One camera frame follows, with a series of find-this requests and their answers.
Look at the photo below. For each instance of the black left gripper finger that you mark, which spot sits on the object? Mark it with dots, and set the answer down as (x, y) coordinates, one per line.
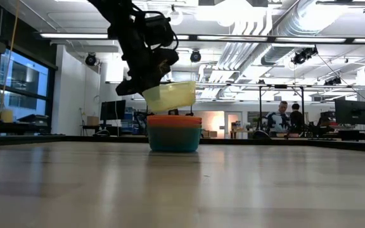
(135, 85)
(166, 63)

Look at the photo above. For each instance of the yellow plastic bowl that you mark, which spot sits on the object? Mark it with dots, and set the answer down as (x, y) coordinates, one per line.
(173, 96)

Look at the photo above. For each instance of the orange plastic bowl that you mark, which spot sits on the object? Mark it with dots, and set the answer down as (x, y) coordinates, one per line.
(173, 119)

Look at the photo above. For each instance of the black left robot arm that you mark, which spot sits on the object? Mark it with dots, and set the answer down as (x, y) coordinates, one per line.
(112, 16)

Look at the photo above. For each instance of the small black computer monitor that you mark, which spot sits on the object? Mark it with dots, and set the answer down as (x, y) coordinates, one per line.
(112, 110)

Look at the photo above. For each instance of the cardboard box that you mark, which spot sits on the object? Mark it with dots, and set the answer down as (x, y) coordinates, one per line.
(92, 121)

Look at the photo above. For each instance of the teal plastic bowl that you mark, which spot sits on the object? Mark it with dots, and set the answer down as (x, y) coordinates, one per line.
(173, 141)

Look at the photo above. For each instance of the black ceiling light track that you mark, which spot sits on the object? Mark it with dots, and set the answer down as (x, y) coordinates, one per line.
(233, 38)

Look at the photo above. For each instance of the yellow container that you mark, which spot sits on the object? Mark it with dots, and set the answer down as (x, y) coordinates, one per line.
(7, 116)

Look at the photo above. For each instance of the large black computer monitor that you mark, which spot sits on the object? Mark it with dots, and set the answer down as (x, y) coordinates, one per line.
(352, 111)

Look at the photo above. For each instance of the black ceiling-mounted camera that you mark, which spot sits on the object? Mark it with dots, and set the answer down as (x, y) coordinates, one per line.
(195, 56)
(91, 59)
(303, 56)

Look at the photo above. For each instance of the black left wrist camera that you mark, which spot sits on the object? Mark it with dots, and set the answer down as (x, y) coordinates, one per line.
(158, 30)

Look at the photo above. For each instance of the black aluminium table frame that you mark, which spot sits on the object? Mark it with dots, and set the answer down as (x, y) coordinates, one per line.
(27, 139)

